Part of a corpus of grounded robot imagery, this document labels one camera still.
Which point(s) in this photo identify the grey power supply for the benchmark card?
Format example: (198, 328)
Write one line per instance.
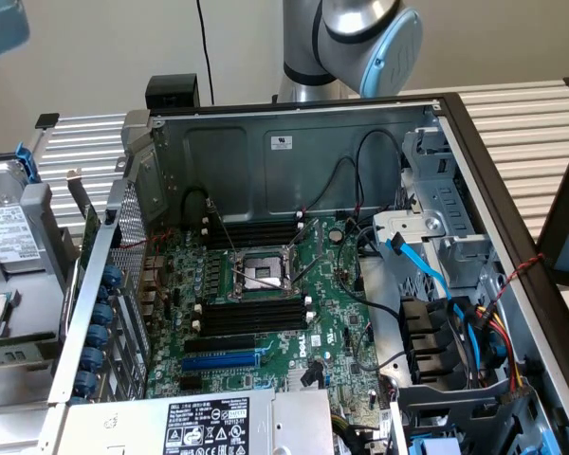
(123, 426)

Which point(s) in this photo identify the thin metal locking lever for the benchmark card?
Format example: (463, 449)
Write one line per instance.
(225, 232)
(265, 280)

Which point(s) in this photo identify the silver socket cover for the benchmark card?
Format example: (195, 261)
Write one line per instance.
(319, 237)

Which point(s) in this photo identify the dark case side panel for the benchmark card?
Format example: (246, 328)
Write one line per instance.
(557, 227)

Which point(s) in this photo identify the black box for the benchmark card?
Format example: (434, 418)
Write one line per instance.
(170, 92)

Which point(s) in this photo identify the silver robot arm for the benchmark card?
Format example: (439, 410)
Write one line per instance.
(341, 28)

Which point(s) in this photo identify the blue expansion slot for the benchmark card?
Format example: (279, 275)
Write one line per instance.
(220, 363)

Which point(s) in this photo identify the silver metal disk bay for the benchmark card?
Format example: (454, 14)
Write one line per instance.
(455, 199)

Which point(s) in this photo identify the round coin battery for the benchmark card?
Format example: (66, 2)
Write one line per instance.
(335, 233)

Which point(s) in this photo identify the silver hard disk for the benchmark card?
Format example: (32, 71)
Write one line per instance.
(5, 227)

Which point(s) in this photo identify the black RAM slot white clips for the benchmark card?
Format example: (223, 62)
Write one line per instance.
(253, 315)
(253, 330)
(251, 237)
(251, 224)

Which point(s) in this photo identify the open PC case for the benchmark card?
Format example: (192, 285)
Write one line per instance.
(246, 166)

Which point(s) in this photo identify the long black expansion slot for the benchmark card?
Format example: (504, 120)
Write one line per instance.
(220, 345)

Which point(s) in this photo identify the silver chipset heatsink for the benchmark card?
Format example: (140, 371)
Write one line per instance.
(294, 379)

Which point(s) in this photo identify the black plastic shroud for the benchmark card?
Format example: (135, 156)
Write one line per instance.
(422, 332)

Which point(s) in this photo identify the CPU socket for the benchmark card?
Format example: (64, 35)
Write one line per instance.
(258, 265)

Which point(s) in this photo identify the blue plastic disk bracket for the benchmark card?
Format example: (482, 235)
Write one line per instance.
(26, 163)

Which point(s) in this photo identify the black angled connector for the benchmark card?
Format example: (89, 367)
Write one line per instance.
(310, 374)

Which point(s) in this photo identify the green graphics card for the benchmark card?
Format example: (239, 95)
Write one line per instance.
(91, 227)

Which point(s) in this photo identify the grey plastic drive cage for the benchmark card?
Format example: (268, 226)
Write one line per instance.
(455, 398)

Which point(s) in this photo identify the short black expansion slot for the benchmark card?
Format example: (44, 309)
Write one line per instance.
(190, 383)

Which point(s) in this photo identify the blue card retention clip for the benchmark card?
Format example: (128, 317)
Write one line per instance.
(91, 358)
(97, 336)
(102, 315)
(84, 381)
(115, 276)
(102, 293)

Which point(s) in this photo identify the green motherboard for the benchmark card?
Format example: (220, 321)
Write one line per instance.
(332, 303)

